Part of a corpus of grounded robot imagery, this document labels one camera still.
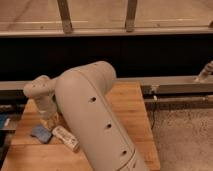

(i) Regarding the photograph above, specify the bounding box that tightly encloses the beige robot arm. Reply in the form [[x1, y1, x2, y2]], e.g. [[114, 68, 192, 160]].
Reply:
[[23, 61, 150, 171]]

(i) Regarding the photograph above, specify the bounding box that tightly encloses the black cable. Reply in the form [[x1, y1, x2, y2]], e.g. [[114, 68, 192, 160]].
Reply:
[[149, 96, 158, 131]]

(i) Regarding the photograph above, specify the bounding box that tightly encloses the white bottle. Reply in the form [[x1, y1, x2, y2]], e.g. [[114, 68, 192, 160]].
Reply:
[[52, 125, 79, 152]]

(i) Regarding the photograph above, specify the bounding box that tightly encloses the left metal post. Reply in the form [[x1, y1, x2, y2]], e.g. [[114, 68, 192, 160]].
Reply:
[[57, 0, 72, 34]]

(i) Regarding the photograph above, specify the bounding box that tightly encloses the blue sponge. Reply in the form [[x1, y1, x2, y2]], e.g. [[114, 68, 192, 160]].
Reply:
[[31, 125, 52, 144]]

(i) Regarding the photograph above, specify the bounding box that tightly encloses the metal post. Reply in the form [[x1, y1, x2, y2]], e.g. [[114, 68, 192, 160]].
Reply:
[[57, 0, 72, 34], [125, 0, 138, 32]]

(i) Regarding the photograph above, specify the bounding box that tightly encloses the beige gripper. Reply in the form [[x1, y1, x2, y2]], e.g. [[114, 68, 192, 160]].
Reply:
[[35, 96, 60, 131]]

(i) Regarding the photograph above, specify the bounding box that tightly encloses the metal rail behind table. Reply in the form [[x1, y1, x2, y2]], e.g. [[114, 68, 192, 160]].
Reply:
[[0, 75, 213, 98]]

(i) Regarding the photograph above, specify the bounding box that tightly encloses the right metal post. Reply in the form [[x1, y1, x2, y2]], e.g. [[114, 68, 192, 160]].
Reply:
[[125, 0, 138, 32]]

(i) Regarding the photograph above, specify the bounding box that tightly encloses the wooden table board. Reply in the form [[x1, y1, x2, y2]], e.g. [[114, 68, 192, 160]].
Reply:
[[1, 82, 161, 171]]

